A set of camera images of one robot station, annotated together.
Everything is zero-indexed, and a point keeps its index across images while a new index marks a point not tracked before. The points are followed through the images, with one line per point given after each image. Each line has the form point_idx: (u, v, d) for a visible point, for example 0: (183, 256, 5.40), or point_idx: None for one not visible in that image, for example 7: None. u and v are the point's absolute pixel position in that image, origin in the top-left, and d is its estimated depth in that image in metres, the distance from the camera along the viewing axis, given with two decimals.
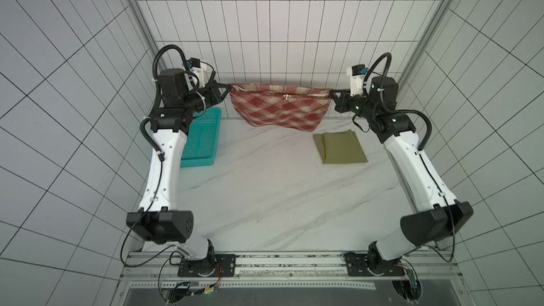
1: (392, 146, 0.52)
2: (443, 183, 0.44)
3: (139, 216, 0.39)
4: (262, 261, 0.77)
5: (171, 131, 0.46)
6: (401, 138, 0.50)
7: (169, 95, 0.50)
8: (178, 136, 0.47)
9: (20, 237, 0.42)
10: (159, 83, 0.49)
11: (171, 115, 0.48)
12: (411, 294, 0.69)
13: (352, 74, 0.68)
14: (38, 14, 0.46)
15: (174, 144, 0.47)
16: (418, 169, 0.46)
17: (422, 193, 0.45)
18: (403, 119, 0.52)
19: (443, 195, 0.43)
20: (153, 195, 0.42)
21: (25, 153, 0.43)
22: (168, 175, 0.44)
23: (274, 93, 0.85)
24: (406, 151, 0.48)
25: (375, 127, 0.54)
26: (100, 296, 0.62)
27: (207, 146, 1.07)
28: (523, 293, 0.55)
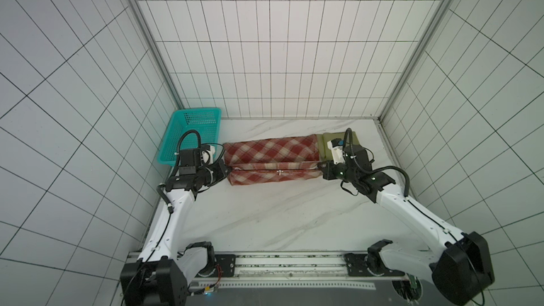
1: (384, 201, 0.55)
2: (443, 221, 0.46)
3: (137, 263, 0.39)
4: (262, 261, 0.77)
5: (183, 189, 0.53)
6: (386, 191, 0.55)
7: (185, 166, 0.61)
8: (188, 193, 0.54)
9: (19, 237, 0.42)
10: (179, 154, 0.61)
11: (184, 180, 0.56)
12: (411, 294, 0.69)
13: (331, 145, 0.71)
14: (37, 14, 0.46)
15: (184, 200, 0.52)
16: (413, 215, 0.48)
17: (431, 237, 0.45)
18: (382, 176, 0.59)
19: (449, 231, 0.43)
20: (155, 246, 0.42)
21: (25, 152, 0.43)
22: (173, 227, 0.46)
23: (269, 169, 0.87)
24: (395, 201, 0.52)
25: (363, 190, 0.60)
26: (100, 296, 0.62)
27: None
28: (523, 293, 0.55)
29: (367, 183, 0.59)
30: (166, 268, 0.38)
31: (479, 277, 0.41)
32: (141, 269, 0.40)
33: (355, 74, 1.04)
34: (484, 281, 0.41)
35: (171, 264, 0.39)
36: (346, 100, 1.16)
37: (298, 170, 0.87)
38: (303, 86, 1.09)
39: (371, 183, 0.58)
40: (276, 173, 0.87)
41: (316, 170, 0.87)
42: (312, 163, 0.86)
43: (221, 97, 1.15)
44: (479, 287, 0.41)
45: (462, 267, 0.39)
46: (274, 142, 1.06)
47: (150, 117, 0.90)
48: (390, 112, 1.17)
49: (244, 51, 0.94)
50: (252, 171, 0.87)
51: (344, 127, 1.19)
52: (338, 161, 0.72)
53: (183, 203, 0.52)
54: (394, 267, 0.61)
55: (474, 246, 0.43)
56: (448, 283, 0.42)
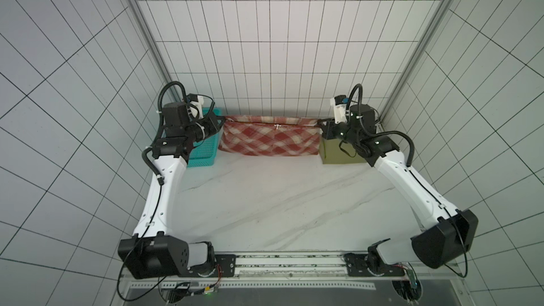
1: (383, 168, 0.53)
2: (440, 195, 0.45)
3: (133, 243, 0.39)
4: (262, 261, 0.77)
5: (171, 156, 0.48)
6: (387, 158, 0.51)
7: (171, 125, 0.54)
8: (178, 161, 0.49)
9: (19, 237, 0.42)
10: (162, 113, 0.52)
11: (172, 144, 0.50)
12: (411, 294, 0.69)
13: (335, 104, 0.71)
14: (37, 14, 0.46)
15: (174, 168, 0.47)
16: (411, 187, 0.47)
17: (423, 209, 0.45)
18: (385, 141, 0.55)
19: (444, 207, 0.43)
20: (149, 220, 0.40)
21: (25, 153, 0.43)
22: (166, 200, 0.43)
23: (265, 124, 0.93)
24: (395, 169, 0.50)
25: (363, 152, 0.56)
26: (100, 296, 0.62)
27: (207, 146, 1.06)
28: (523, 293, 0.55)
29: (370, 145, 0.55)
30: (164, 244, 0.38)
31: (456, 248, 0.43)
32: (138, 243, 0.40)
33: (355, 74, 1.04)
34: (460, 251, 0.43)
35: (169, 239, 0.39)
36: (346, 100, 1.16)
37: (296, 125, 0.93)
38: (303, 86, 1.09)
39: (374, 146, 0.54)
40: (272, 127, 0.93)
41: (314, 128, 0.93)
42: (310, 119, 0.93)
43: (221, 96, 1.15)
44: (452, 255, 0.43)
45: (450, 241, 0.40)
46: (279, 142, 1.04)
47: (150, 117, 0.90)
48: (390, 112, 1.17)
49: (244, 51, 0.94)
50: (248, 125, 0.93)
51: None
52: (339, 120, 0.67)
53: (174, 172, 0.48)
54: (392, 262, 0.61)
55: (465, 222, 0.43)
56: (428, 250, 0.44)
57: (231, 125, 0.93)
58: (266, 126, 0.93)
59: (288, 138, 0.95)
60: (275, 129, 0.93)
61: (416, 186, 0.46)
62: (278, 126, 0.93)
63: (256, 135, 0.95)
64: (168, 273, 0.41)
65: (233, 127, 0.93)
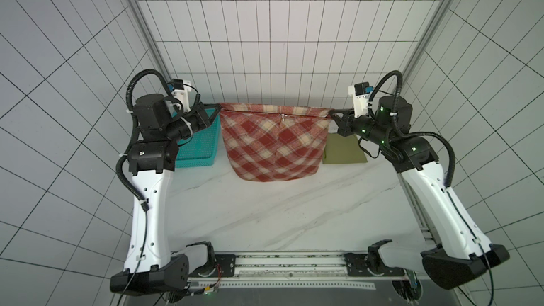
1: (415, 180, 0.44)
2: (476, 226, 0.39)
3: (127, 278, 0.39)
4: (262, 261, 0.77)
5: (153, 171, 0.40)
6: (423, 172, 0.43)
7: (148, 127, 0.43)
8: (161, 178, 0.41)
9: (19, 238, 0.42)
10: (135, 115, 0.42)
11: (151, 151, 0.41)
12: (411, 294, 0.69)
13: (355, 93, 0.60)
14: (38, 14, 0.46)
15: (158, 188, 0.40)
16: (446, 213, 0.40)
17: (452, 238, 0.40)
18: (423, 146, 0.45)
19: (479, 243, 0.38)
20: (140, 253, 0.36)
21: (26, 154, 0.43)
22: (155, 227, 0.38)
23: (268, 115, 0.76)
24: (431, 188, 0.42)
25: (392, 156, 0.46)
26: (100, 296, 0.62)
27: (207, 146, 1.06)
28: (523, 293, 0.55)
29: (404, 151, 0.44)
30: (160, 277, 0.35)
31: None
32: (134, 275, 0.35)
33: (355, 74, 1.04)
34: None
35: (166, 270, 0.37)
36: (346, 100, 1.16)
37: (305, 117, 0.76)
38: (303, 86, 1.09)
39: (409, 153, 0.44)
40: (277, 120, 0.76)
41: (326, 120, 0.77)
42: (321, 109, 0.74)
43: (221, 96, 1.15)
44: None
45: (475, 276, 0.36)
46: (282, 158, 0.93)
47: None
48: None
49: (244, 51, 0.94)
50: (247, 115, 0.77)
51: None
52: (360, 114, 0.56)
53: (159, 193, 0.40)
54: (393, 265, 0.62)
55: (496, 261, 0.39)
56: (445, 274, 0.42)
57: (227, 114, 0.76)
58: (268, 117, 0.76)
59: (295, 134, 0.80)
60: (279, 122, 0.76)
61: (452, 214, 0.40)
62: (283, 117, 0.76)
63: (257, 130, 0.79)
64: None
65: (229, 118, 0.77)
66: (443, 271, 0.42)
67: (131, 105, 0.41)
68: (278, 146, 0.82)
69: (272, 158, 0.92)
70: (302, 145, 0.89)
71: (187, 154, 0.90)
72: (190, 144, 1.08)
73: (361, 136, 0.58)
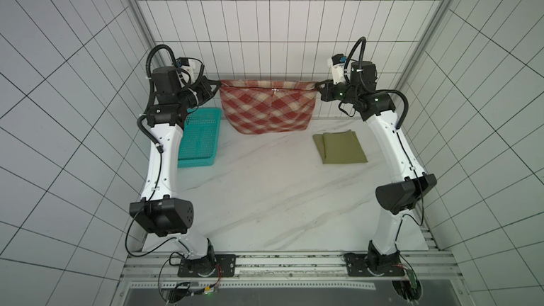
1: (372, 125, 0.56)
2: (415, 158, 0.50)
3: (142, 205, 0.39)
4: (262, 261, 0.77)
5: (167, 124, 0.48)
6: (380, 117, 0.53)
7: (163, 92, 0.52)
8: (174, 129, 0.49)
9: (19, 238, 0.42)
10: (152, 81, 0.51)
11: (166, 111, 0.50)
12: (411, 294, 0.69)
13: (333, 64, 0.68)
14: (38, 14, 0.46)
15: (171, 137, 0.49)
16: (392, 148, 0.51)
17: (395, 167, 0.51)
18: (384, 98, 0.54)
19: (414, 168, 0.49)
20: (154, 185, 0.43)
21: (25, 154, 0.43)
22: (168, 166, 0.46)
23: (262, 89, 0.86)
24: (385, 129, 0.52)
25: (358, 108, 0.57)
26: (100, 296, 0.62)
27: (206, 146, 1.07)
28: (523, 293, 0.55)
29: (369, 101, 0.54)
30: (173, 206, 0.42)
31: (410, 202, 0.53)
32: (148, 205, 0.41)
33: None
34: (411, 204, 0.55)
35: (176, 200, 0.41)
36: None
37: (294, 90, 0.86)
38: None
39: (371, 103, 0.54)
40: (270, 93, 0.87)
41: (312, 93, 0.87)
42: (307, 83, 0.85)
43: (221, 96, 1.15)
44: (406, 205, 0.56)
45: (407, 196, 0.49)
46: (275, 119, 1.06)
47: None
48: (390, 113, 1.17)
49: (244, 51, 0.94)
50: (244, 90, 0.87)
51: (343, 127, 1.19)
52: (338, 81, 0.66)
53: (172, 141, 0.49)
54: (390, 251, 0.64)
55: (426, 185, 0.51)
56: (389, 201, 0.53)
57: (227, 90, 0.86)
58: (263, 91, 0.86)
59: (285, 105, 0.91)
60: (272, 95, 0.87)
61: (396, 148, 0.51)
62: (275, 91, 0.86)
63: (253, 103, 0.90)
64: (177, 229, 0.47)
65: (229, 93, 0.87)
66: (387, 199, 0.54)
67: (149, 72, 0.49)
68: (271, 111, 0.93)
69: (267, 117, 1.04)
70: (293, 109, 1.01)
71: (187, 154, 0.90)
72: (190, 144, 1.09)
73: (340, 100, 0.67)
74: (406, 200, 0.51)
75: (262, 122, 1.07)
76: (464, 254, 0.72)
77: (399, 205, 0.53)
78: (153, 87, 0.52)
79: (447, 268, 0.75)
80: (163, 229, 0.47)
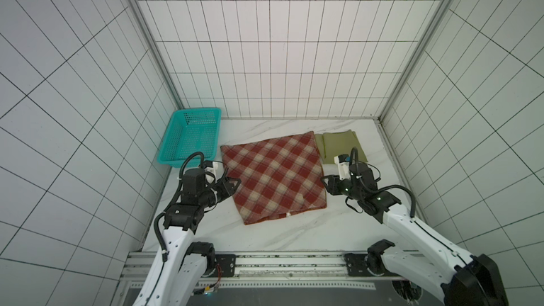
1: (389, 222, 0.56)
2: (451, 243, 0.46)
3: None
4: (262, 261, 0.77)
5: (180, 227, 0.50)
6: (391, 212, 0.55)
7: (187, 193, 0.57)
8: (185, 234, 0.50)
9: (19, 237, 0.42)
10: (181, 181, 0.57)
11: (184, 212, 0.52)
12: (411, 294, 0.69)
13: (338, 160, 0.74)
14: (37, 14, 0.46)
15: (180, 243, 0.48)
16: (418, 236, 0.49)
17: (438, 259, 0.45)
18: (386, 196, 0.60)
19: (457, 255, 0.43)
20: (144, 302, 0.40)
21: (25, 153, 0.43)
22: (166, 280, 0.43)
23: (275, 190, 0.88)
24: (401, 222, 0.52)
25: (368, 210, 0.60)
26: (100, 297, 0.62)
27: (207, 147, 0.96)
28: (523, 294, 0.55)
29: (373, 203, 0.59)
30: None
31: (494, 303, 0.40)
32: None
33: (355, 74, 1.04)
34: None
35: None
36: (346, 100, 1.16)
37: (306, 190, 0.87)
38: (303, 86, 1.09)
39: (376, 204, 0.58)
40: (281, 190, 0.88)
41: (319, 167, 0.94)
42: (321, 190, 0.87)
43: (222, 96, 1.15)
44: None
45: (474, 294, 0.39)
46: (273, 143, 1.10)
47: (150, 117, 0.90)
48: (390, 112, 1.17)
49: (244, 52, 0.95)
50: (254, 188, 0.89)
51: (344, 127, 1.19)
52: (344, 176, 0.73)
53: (179, 248, 0.48)
54: (394, 271, 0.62)
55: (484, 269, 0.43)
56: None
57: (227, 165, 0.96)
58: (275, 190, 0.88)
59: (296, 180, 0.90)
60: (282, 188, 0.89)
61: (426, 238, 0.48)
62: (287, 190, 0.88)
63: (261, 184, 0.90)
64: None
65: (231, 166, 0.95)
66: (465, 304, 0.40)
67: (181, 173, 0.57)
68: (281, 180, 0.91)
69: (266, 149, 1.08)
70: (296, 158, 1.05)
71: (188, 154, 0.90)
72: (190, 144, 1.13)
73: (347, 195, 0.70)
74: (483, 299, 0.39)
75: (260, 146, 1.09)
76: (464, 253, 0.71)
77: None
78: (180, 186, 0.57)
79: None
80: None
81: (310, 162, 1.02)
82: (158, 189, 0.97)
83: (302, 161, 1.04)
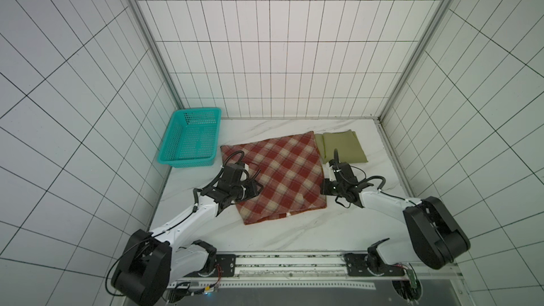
1: (366, 202, 0.64)
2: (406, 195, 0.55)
3: (144, 238, 0.43)
4: (262, 261, 0.77)
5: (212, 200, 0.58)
6: (365, 191, 0.64)
7: (224, 179, 0.67)
8: (214, 206, 0.57)
9: (19, 237, 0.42)
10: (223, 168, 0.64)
11: (217, 194, 0.61)
12: (411, 294, 0.69)
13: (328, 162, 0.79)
14: (37, 15, 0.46)
15: (208, 207, 0.56)
16: (383, 199, 0.57)
17: (396, 209, 0.53)
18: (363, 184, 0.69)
19: (409, 200, 0.51)
20: (166, 229, 0.46)
21: (25, 153, 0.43)
22: (187, 224, 0.49)
23: (275, 190, 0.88)
24: (372, 195, 0.61)
25: (349, 199, 0.69)
26: (100, 297, 0.62)
27: (207, 148, 0.96)
28: (523, 293, 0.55)
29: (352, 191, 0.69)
30: (160, 253, 0.40)
31: (451, 242, 0.44)
32: (147, 241, 0.44)
33: (355, 74, 1.04)
34: (460, 247, 0.44)
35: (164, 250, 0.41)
36: (346, 100, 1.16)
37: (305, 191, 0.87)
38: (303, 85, 1.09)
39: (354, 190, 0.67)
40: (281, 190, 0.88)
41: (319, 168, 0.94)
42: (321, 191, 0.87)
43: (221, 96, 1.15)
44: (453, 249, 0.43)
45: (423, 222, 0.45)
46: (273, 143, 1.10)
47: (150, 117, 0.90)
48: (390, 112, 1.17)
49: (244, 52, 0.95)
50: None
51: (343, 127, 1.19)
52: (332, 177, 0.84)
53: (207, 210, 0.55)
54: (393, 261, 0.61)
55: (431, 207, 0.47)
56: (425, 248, 0.45)
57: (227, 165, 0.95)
58: (275, 190, 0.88)
59: (296, 180, 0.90)
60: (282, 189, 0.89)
61: (387, 196, 0.57)
62: (287, 191, 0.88)
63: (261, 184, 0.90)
64: (133, 294, 0.39)
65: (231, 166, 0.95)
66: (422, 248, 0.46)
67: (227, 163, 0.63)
68: (281, 180, 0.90)
69: (266, 149, 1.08)
70: (296, 158, 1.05)
71: (188, 154, 0.90)
72: (190, 144, 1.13)
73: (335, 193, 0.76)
74: (436, 238, 0.44)
75: (260, 146, 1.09)
76: (464, 254, 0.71)
77: (440, 251, 0.43)
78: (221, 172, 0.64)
79: (447, 268, 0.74)
80: (126, 282, 0.41)
81: (309, 163, 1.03)
82: (158, 189, 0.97)
83: (302, 161, 1.03)
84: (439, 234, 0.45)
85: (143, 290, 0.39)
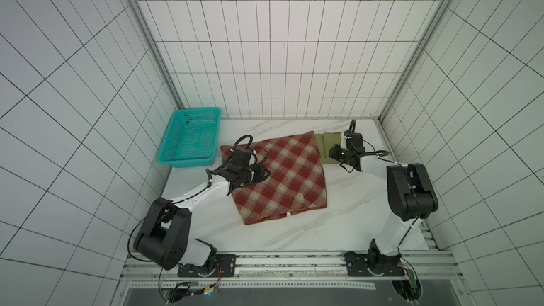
1: (365, 164, 0.72)
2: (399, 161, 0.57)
3: (163, 205, 0.45)
4: (262, 261, 0.77)
5: (224, 180, 0.60)
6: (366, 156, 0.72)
7: (234, 161, 0.70)
8: (224, 184, 0.60)
9: (20, 238, 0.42)
10: (233, 151, 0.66)
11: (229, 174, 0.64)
12: (411, 294, 0.69)
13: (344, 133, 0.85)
14: (37, 15, 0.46)
15: (222, 183, 0.59)
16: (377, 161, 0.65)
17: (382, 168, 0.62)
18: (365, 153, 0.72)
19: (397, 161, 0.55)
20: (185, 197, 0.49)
21: (25, 153, 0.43)
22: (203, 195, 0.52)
23: (275, 190, 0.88)
24: (370, 159, 0.69)
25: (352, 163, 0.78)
26: (99, 297, 0.62)
27: (207, 148, 0.96)
28: (523, 293, 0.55)
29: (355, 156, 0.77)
30: (180, 219, 0.43)
31: (421, 200, 0.51)
32: (166, 209, 0.47)
33: (355, 74, 1.04)
34: (427, 207, 0.51)
35: (184, 214, 0.44)
36: (346, 100, 1.16)
37: (305, 191, 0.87)
38: (303, 86, 1.09)
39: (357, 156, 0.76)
40: (280, 190, 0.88)
41: (319, 168, 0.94)
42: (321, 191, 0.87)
43: (222, 96, 1.15)
44: (421, 206, 0.50)
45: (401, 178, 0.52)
46: (273, 143, 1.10)
47: (150, 117, 0.90)
48: (390, 112, 1.17)
49: (244, 52, 0.95)
50: (254, 188, 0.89)
51: (343, 128, 1.19)
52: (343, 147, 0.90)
53: (219, 186, 0.58)
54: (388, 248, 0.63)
55: (414, 170, 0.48)
56: (395, 200, 0.53)
57: None
58: (275, 190, 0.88)
59: (296, 180, 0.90)
60: (282, 189, 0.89)
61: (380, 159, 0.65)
62: (287, 190, 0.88)
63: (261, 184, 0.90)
64: (156, 256, 0.42)
65: None
66: (394, 199, 0.54)
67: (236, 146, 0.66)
68: (281, 180, 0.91)
69: (266, 149, 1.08)
70: (296, 158, 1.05)
71: (188, 154, 0.89)
72: (190, 144, 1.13)
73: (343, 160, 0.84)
74: (407, 191, 0.51)
75: (261, 146, 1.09)
76: (464, 254, 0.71)
77: (407, 202, 0.50)
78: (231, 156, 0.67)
79: (447, 268, 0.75)
80: (148, 246, 0.43)
81: (310, 163, 1.02)
82: (158, 189, 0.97)
83: (302, 161, 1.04)
84: (412, 192, 0.52)
85: (164, 253, 0.42)
